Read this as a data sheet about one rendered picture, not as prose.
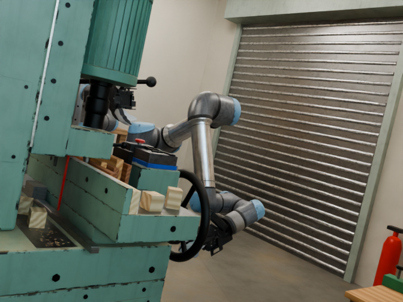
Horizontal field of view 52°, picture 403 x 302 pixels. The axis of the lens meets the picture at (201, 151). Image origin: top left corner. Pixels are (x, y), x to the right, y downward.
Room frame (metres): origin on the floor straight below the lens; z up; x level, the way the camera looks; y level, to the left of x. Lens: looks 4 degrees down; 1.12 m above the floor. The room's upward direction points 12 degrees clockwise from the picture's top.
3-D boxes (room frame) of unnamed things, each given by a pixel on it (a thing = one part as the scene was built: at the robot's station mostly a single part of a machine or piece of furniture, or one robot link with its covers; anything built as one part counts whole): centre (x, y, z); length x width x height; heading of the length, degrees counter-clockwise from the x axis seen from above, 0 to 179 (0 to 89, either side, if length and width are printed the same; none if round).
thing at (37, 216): (0.93, 0.34, 0.82); 0.04 x 0.03 x 0.04; 30
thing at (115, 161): (1.14, 0.26, 0.94); 0.16 x 0.02 x 0.07; 40
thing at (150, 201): (0.91, 0.08, 0.92); 0.04 x 0.04 x 0.04; 43
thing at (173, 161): (1.20, 0.14, 0.99); 0.13 x 0.11 x 0.06; 40
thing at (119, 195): (1.04, 0.32, 0.93); 0.60 x 0.02 x 0.06; 40
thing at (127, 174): (1.15, 0.25, 0.93); 0.22 x 0.01 x 0.06; 40
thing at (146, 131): (1.93, 0.29, 0.98); 0.13 x 0.12 x 0.14; 129
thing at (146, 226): (1.14, 0.21, 0.87); 0.61 x 0.30 x 0.06; 40
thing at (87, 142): (1.06, 0.30, 0.99); 0.14 x 0.07 x 0.09; 130
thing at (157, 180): (1.19, 0.14, 0.91); 0.15 x 0.14 x 0.09; 40
